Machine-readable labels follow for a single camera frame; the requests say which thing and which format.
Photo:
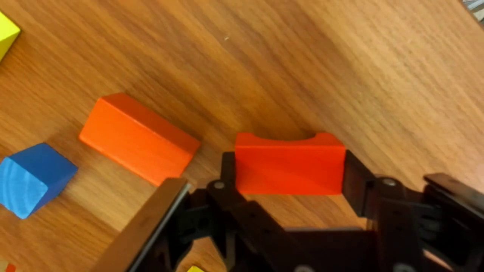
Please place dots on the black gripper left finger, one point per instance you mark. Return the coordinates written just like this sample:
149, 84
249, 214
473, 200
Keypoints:
237, 236

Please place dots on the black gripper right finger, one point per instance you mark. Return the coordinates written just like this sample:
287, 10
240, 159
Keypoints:
403, 227

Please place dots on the orange arch block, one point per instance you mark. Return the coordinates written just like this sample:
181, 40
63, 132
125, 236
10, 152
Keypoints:
290, 168

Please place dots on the orange rectangular block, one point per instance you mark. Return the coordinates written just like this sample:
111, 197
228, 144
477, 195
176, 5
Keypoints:
137, 138

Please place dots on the blue cube block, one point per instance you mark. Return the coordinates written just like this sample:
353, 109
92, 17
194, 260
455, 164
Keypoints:
33, 179

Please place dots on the yellow rectangular block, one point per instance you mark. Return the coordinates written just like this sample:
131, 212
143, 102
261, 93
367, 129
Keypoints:
196, 269

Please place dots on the yellow wedge block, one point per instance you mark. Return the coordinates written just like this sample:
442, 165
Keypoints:
7, 35

